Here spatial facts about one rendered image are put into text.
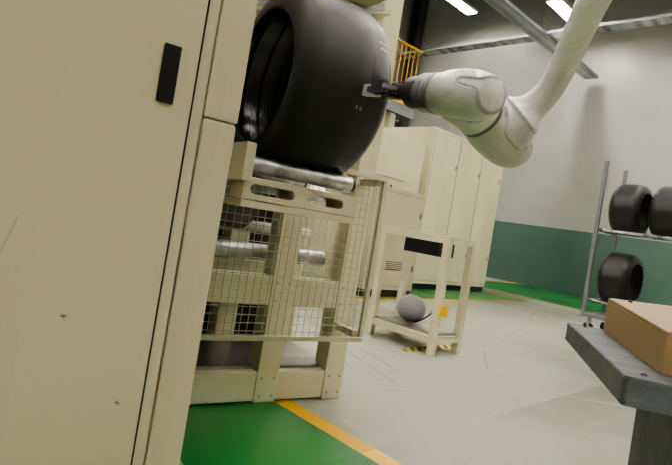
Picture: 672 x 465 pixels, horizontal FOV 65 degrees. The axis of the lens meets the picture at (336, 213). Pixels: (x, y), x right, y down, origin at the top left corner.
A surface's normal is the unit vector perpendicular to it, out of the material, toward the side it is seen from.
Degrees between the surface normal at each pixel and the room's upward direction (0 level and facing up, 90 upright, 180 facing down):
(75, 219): 90
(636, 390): 90
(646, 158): 90
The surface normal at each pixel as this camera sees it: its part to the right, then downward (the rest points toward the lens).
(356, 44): 0.57, -0.23
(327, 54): 0.32, -0.08
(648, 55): -0.71, -0.12
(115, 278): 0.54, 0.08
